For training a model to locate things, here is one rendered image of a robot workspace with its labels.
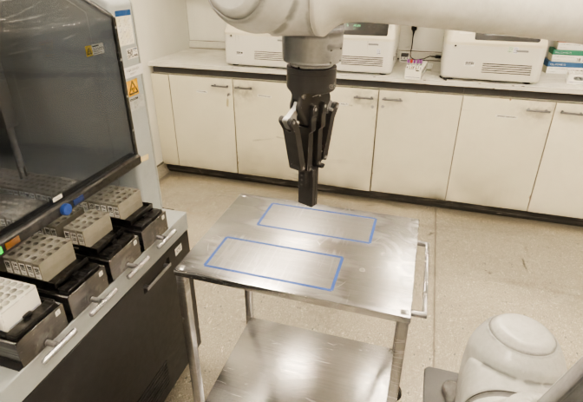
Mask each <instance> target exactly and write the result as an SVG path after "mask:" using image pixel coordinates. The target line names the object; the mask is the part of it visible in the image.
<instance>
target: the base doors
mask: <svg viewBox="0 0 583 402"><path fill-rule="evenodd" d="M151 78H152V84H153V91H154V102H155V108H156V115H157V121H158V127H159V133H160V145H161V152H162V158H163V161H164V163H166V164H173V165H181V166H188V167H194V168H206V169H212V170H219V171H226V172H232V173H239V174H245V175H258V176H264V177H271V178H279V179H286V180H293V181H298V171H297V170H295V169H293V168H290V167H289V162H288V156H287V152H286V146H285V137H284V132H283V129H282V127H281V125H280V124H279V122H278V119H279V117H280V116H281V115H283V116H286V115H287V113H288V112H289V111H290V102H291V98H292V93H291V91H290V90H289V89H288V88H287V87H286V82H267V81H254V80H241V79H231V78H218V77H207V76H184V75H173V74H158V73H151ZM214 84H216V85H219V86H226V85H228V88H219V87H212V86H211V85H214ZM238 86H239V87H240V88H250V87H252V90H249V89H235V88H234V87H238ZM196 90H205V91H207V93H199V92H197V91H196ZM378 92H379V101H378ZM228 93H230V95H229V96H227V94H228ZM258 94H260V95H266V96H272V98H266V97H259V96H258ZM330 95H331V100H332V101H333V102H346V103H349V106H344V105H339V106H338V109H337V113H336V115H335V118H334V123H333V128H332V133H331V141H330V146H329V151H328V155H327V159H326V160H322V161H321V162H322V163H324V167H323V168H318V184H324V185H330V186H335V187H341V188H353V189H359V190H364V191H377V192H384V193H391V194H403V195H410V196H417V197H424V198H430V199H437V200H445V201H457V202H464V203H470V204H476V205H483V206H490V207H497V208H509V209H515V210H522V211H528V212H534V213H540V214H553V215H560V216H567V217H574V218H581V219H583V116H582V115H566V114H561V113H560V112H561V110H564V112H569V113H577V114H579V113H580V112H582V114H583V104H579V103H567V102H546V101H535V100H522V99H510V98H499V97H486V96H463V95H451V94H438V93H425V92H413V91H401V90H388V89H380V91H379V89H360V88H349V87H338V86H336V88H335V89H334V90H333V91H332V92H331V93H330ZM354 96H358V97H369V98H371V97H373V98H374V100H367V99H357V98H354ZM227 97H228V99H229V105H228V107H227V106H226V98H227ZM384 97H386V99H397V100H399V98H401V99H402V100H403V101H402V102H395V101H384V100H382V98H384ZM462 98H463V100H462ZM377 102H378V110H377ZM555 104H556V105H555ZM371 105H373V106H374V108H373V109H372V108H371V107H370V106H371ZM382 105H383V106H384V108H383V109H382V108H381V106H382ZM461 107H462V110H461ZM528 108H530V109H532V110H544V111H545V110H546V109H547V110H548V111H551V113H540V112H528V111H526V110H527V109H528ZM460 112H461V115H460ZM495 115H512V116H518V118H517V119H509V118H500V117H495ZM459 116H460V120H459ZM551 120H552V121H551ZM376 121H377V129H376ZM458 122H459V125H458ZM550 123H551V124H550ZM457 127H458V130H457ZM375 131H376V139H375ZM456 132H457V134H456ZM455 137H456V139H455ZM374 141H375V148H374ZM544 145H545V146H544ZM454 147H455V149H454ZM373 150H374V158H373ZM453 151H454V154H453ZM542 152H543V153H542ZM452 156H453V159H452ZM372 160H373V168H372ZM451 162H452V164H451ZM539 164H540V165H539ZM450 166H451V168H450ZM371 170H372V178H371ZM449 171H450V173H449ZM537 171H538V172H537ZM535 177H536V178H535ZM370 179H371V187H370ZM448 181H449V183H448ZM447 186H448V188H447ZM446 191H447V193H446ZM531 193H532V194H531ZM445 195H446V198H445ZM530 196H531V197H530ZM529 199H530V200H529Z"/></svg>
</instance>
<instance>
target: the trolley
mask: <svg viewBox="0 0 583 402"><path fill-rule="evenodd" d="M418 231H419V219H415V218H409V217H402V216H396V215H390V214H379V213H373V212H367V211H361V210H355V209H349V208H338V207H332V206H325V205H319V204H317V205H315V206H313V207H312V208H311V207H308V206H306V205H304V204H302V203H299V202H298V201H290V200H284V199H279V198H272V197H266V196H260V195H254V194H243V193H241V194H240V195H239V196H238V197H237V199H236V200H235V201H234V202H233V203H232V204H231V205H230V207H229V208H228V209H227V210H226V211H225V212H224V213H223V214H222V215H221V216H220V217H219V218H218V220H217V221H216V222H215V223H214V224H213V225H212V226H211V227H210V229H209V230H208V231H207V232H206V233H205V234H204V235H203V237H202V238H201V239H200V240H199V241H198V242H197V243H196V245H195V246H194V247H193V248H192V249H191V250H190V252H189V253H188V254H187V255H186V256H185V257H184V258H183V260H182V261H181V262H180V263H179V264H178V265H177V266H176V268H175V269H174V275H176V281H177V287H178V293H179V299H180V310H181V317H182V323H183V329H184V334H185V341H186V347H187V358H188V364H189V371H190V376H191V382H192V388H193V400H194V402H397V401H398V400H399V399H400V398H401V397H402V390H401V388H400V386H399V385H400V378H401V373H402V368H403V357H404V352H405V346H406V340H407V335H408V329H409V324H410V321H411V316H412V317H417V318H422V319H427V312H428V290H429V248H430V243H429V242H427V241H419V240H418ZM417 246H419V247H425V261H424V276H423V307H422V311H417V310H413V309H412V302H413V292H414V281H415V271H416V251H417ZM189 279H193V280H201V281H205V282H209V283H213V284H218V285H222V286H227V287H234V288H238V289H243V290H245V299H246V327H245V329H244V331H243V333H242V334H241V335H240V337H239V340H238V342H237V343H236V345H235V347H234V348H233V351H232V352H231V354H230V356H229V358H228V360H227V362H226V363H225V365H224V367H223V369H222V371H221V372H220V374H219V377H218V378H217V380H216V382H215V383H214V385H213V388H212V390H211V391H210V392H209V394H208V396H207V398H206V401H205V397H204V391H203V384H202V377H201V370H200V357H199V350H198V344H197V337H196V330H195V323H194V316H193V303H192V297H191V290H190V283H189ZM252 292H255V293H263V294H267V295H271V296H276V297H280V298H285V299H288V300H296V301H301V302H305V303H309V304H313V305H318V306H326V307H329V308H334V309H338V310H343V311H346V312H351V313H359V314H363V315H367V316H371V317H376V318H380V319H385V320H392V321H395V322H396V328H395V334H394V340H393V347H392V348H388V347H384V346H377V345H373V344H369V343H365V342H361V341H357V340H353V339H346V338H342V337H338V336H334V335H330V334H326V333H319V332H315V331H312V330H307V329H304V328H299V327H295V326H288V325H284V324H280V323H277V322H272V321H269V320H262V319H257V318H254V313H253V296H252Z"/></svg>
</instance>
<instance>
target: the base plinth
mask: <svg viewBox="0 0 583 402"><path fill-rule="evenodd" d="M167 168H168V169H169V170H170V171H175V172H181V173H189V174H195V175H207V176H213V177H220V178H227V179H233V180H240V181H251V182H258V183H264V184H272V185H278V186H284V187H291V188H298V181H293V180H286V179H279V178H271V177H264V176H258V175H245V174H239V173H232V172H226V171H219V170H212V169H206V168H194V167H188V166H181V165H173V164H167ZM318 191H322V192H328V193H335V194H347V195H354V196H360V197H366V198H373V199H379V200H386V201H398V202H405V203H411V204H417V205H424V206H431V207H437V208H449V209H456V210H462V211H469V212H476V213H482V214H494V215H500V216H507V217H514V218H520V219H527V220H533V221H545V222H552V223H558V224H565V225H571V226H578V227H583V219H581V218H574V217H567V216H560V215H553V214H540V213H534V212H528V211H522V210H515V209H509V208H497V207H490V206H483V205H476V204H470V203H464V202H457V201H445V200H437V199H430V198H424V197H417V196H410V195H403V194H391V193H384V192H377V191H364V190H359V189H353V188H341V187H335V186H330V185H324V184H318Z"/></svg>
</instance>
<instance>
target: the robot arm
mask: <svg viewBox="0 0 583 402"><path fill-rule="evenodd" d="M208 2H209V3H210V5H211V6H212V8H213V10H214V11H215V12H216V13H217V14H218V16H219V17H220V18H221V19H223V20H224V21H225V22H226V23H228V24H230V25H231V26H233V27H234V28H236V29H238V30H242V31H244V32H247V33H252V34H267V33H268V34H270V35H271V36H282V58H283V60H284V61H285V62H286V63H288V64H287V65H286V87H287V88H288V89H289V90H290V91H291V102H290V111H289V112H288V113H287V115H286V116H283V115H281V116H280V117H279V119H278V122H279V124H280V125H281V127H282V129H283V132H284V137H285V146H286V152H287V156H288V162H289V167H290V168H293V169H295V170H297V171H298V202H299V203H302V204H304V205H306V206H308V207H311V208H312V207H313V206H315V205H317V200H318V168H323V167H324V163H322V162H321V161H322V160H326V159H327V155H328V151H329V146H330V141H331V133H332V128H333V123H334V118H335V115H336V113H337V109H338V106H339V104H338V102H333V101H332V100H331V95H330V93H331V92H332V91H333V90H334V89H335V88H336V79H337V65H336V64H337V63H340V62H341V60H342V55H343V40H344V24H345V23H354V22H360V23H385V24H395V25H405V26H415V27H424V28H433V29H443V30H459V31H467V32H476V33H485V34H494V35H503V36H518V37H527V38H536V39H545V40H553V41H560V42H566V43H577V44H582V45H583V0H208ZM322 151H323V152H322ZM442 391H443V393H444V396H445V399H446V402H583V356H582V357H581V358H580V359H579V360H578V361H577V362H576V363H575V364H574V365H573V366H572V367H571V368H570V369H569V370H567V364H566V361H565V358H564V354H563V352H562V350H561V347H560V344H559V342H558V340H557V339H556V338H555V337H554V335H553V334H552V333H551V332H550V331H549V330H548V329H547V328H546V327H545V326H543V325H542V324H541V323H540V322H538V321H537V320H534V319H532V318H529V317H528V316H525V315H521V314H518V313H504V314H500V315H495V316H492V317H490V318H488V319H487V320H485V321H484V322H483V323H481V324H480V325H479V326H478V327H477V328H476V329H475V330H474V332H473V333H472V334H471V336H470V337H469V339H468V343H467V345H466V348H465V350H464V353H463V356H462V362H461V365H460V370H459V374H458V380H457V383H456V382H455V381H451V380H447V381H445V382H444V383H443V387H442Z"/></svg>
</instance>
